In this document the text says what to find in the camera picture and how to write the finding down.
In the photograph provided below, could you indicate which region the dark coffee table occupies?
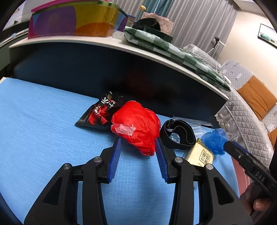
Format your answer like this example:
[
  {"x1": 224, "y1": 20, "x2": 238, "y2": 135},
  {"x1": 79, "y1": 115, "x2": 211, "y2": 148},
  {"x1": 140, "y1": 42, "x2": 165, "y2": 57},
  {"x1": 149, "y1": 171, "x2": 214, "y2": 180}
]
[{"x1": 9, "y1": 32, "x2": 230, "y2": 128}]

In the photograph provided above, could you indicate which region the orange cushion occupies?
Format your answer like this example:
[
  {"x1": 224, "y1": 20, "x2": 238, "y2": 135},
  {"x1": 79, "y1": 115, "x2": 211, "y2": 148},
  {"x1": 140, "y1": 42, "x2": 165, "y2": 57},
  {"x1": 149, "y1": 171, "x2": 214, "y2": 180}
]
[
  {"x1": 267, "y1": 129, "x2": 277, "y2": 150},
  {"x1": 237, "y1": 76, "x2": 277, "y2": 120}
]

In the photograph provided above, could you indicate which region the green checked cloth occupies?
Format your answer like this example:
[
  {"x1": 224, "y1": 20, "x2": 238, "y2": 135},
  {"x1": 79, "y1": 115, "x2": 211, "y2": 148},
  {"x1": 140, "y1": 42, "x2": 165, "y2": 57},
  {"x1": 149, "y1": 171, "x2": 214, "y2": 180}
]
[{"x1": 123, "y1": 27, "x2": 231, "y2": 91}]

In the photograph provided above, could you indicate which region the black elastic band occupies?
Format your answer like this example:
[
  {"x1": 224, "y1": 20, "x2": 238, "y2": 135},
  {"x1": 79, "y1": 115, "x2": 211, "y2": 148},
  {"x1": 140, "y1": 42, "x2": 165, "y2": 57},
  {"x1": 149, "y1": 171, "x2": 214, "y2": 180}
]
[{"x1": 160, "y1": 120, "x2": 196, "y2": 150}]

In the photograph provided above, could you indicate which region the red plastic bag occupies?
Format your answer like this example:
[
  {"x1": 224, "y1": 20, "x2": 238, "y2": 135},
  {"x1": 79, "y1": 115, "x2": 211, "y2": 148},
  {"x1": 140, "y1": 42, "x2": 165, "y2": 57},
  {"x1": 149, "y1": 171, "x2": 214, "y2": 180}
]
[{"x1": 111, "y1": 100, "x2": 161, "y2": 156}]

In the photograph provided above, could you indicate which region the person's right hand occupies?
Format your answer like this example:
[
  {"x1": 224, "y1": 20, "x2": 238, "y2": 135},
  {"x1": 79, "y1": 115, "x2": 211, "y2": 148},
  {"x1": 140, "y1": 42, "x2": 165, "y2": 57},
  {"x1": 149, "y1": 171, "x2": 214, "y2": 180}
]
[{"x1": 239, "y1": 182, "x2": 275, "y2": 217}]

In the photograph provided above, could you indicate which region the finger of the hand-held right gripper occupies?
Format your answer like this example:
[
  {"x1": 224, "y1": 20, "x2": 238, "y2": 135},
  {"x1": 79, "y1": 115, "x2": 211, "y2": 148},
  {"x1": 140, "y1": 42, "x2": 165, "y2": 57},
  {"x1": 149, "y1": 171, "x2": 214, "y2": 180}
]
[{"x1": 223, "y1": 140, "x2": 252, "y2": 167}]

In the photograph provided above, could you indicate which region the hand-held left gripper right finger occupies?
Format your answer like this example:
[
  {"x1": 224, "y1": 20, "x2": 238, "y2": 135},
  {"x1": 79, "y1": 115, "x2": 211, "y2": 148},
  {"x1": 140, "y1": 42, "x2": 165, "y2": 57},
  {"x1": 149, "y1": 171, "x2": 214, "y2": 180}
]
[{"x1": 155, "y1": 137, "x2": 253, "y2": 225}]

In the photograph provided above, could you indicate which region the grey television cover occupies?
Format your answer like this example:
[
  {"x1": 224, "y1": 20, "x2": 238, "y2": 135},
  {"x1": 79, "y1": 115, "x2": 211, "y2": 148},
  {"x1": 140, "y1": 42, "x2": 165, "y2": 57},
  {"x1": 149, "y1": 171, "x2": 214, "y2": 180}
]
[{"x1": 3, "y1": 0, "x2": 50, "y2": 29}]

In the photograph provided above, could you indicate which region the framed wall picture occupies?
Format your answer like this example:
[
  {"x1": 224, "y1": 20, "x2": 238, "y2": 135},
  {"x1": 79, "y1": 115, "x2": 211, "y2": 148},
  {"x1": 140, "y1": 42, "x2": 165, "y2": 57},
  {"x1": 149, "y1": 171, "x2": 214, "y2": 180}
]
[{"x1": 257, "y1": 23, "x2": 277, "y2": 47}]

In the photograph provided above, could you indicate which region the blue table mat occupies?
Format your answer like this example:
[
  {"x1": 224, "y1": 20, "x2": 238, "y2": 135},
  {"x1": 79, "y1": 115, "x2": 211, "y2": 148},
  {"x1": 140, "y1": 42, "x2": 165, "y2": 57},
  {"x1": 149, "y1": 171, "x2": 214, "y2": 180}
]
[{"x1": 0, "y1": 77, "x2": 240, "y2": 225}]

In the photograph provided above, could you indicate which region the black hat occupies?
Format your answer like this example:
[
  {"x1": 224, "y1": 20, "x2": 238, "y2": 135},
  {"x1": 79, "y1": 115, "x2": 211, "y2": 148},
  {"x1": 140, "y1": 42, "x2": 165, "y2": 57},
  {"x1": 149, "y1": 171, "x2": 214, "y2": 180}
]
[{"x1": 132, "y1": 18, "x2": 174, "y2": 42}]

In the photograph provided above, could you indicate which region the pink basket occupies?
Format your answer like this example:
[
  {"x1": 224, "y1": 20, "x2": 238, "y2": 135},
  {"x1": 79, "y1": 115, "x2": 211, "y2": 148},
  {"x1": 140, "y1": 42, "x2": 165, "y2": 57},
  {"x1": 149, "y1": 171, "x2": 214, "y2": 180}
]
[{"x1": 141, "y1": 12, "x2": 174, "y2": 35}]

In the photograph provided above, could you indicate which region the grey quilted sofa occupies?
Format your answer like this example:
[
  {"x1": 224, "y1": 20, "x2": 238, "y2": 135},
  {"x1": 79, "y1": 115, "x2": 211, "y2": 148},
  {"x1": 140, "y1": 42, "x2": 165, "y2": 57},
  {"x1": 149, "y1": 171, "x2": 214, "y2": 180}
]
[{"x1": 183, "y1": 44, "x2": 277, "y2": 169}]

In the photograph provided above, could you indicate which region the colourful gift box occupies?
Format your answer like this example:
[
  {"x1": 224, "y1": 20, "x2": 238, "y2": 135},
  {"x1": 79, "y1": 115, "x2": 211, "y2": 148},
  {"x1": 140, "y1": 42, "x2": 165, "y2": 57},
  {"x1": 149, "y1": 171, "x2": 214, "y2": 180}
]
[{"x1": 28, "y1": 0, "x2": 128, "y2": 39}]

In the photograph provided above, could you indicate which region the grey curtain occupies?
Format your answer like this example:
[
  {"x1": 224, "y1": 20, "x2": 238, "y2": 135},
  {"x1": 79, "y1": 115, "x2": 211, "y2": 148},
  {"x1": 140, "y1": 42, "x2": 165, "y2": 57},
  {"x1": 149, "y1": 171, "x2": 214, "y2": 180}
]
[
  {"x1": 113, "y1": 0, "x2": 148, "y2": 18},
  {"x1": 171, "y1": 0, "x2": 239, "y2": 57}
]

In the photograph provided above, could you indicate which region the black and red snack packet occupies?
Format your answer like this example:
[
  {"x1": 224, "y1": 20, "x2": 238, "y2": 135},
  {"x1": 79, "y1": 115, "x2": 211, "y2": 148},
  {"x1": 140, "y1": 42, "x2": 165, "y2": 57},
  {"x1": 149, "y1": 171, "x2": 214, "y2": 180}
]
[{"x1": 75, "y1": 92, "x2": 124, "y2": 130}]

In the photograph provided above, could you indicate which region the blue plastic bag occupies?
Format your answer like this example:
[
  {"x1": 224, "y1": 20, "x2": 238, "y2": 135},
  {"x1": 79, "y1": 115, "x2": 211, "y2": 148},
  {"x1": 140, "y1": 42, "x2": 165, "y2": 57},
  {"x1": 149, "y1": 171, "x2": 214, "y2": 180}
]
[{"x1": 200, "y1": 128, "x2": 229, "y2": 156}]

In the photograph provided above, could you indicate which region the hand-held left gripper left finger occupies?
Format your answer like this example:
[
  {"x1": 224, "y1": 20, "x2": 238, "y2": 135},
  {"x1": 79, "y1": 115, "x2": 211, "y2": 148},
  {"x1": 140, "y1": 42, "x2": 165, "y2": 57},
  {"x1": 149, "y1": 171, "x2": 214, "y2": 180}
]
[{"x1": 24, "y1": 137, "x2": 123, "y2": 225}]

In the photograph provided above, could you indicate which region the white stand with black head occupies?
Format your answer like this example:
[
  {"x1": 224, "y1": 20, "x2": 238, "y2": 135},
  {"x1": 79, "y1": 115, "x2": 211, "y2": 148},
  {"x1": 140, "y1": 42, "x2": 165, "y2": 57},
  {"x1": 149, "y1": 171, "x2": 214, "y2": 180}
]
[{"x1": 208, "y1": 37, "x2": 226, "y2": 58}]

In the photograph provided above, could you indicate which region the teal curtain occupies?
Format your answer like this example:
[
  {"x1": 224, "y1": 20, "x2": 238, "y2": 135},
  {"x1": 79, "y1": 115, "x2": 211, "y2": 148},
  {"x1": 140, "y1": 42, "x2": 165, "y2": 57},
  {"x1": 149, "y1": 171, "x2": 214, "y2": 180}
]
[{"x1": 144, "y1": 0, "x2": 173, "y2": 20}]

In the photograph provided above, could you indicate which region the yellow packet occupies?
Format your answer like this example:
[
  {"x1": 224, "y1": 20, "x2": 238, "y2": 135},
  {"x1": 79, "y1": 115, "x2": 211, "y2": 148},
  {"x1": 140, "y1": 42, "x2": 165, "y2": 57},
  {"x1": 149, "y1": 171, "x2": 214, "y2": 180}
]
[{"x1": 183, "y1": 139, "x2": 215, "y2": 167}]

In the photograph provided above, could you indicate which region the pink plastic bucket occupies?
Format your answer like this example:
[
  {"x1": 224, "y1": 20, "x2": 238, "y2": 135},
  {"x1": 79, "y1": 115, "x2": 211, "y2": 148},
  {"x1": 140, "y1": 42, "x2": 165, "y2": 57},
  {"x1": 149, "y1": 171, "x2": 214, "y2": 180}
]
[{"x1": 230, "y1": 155, "x2": 249, "y2": 198}]

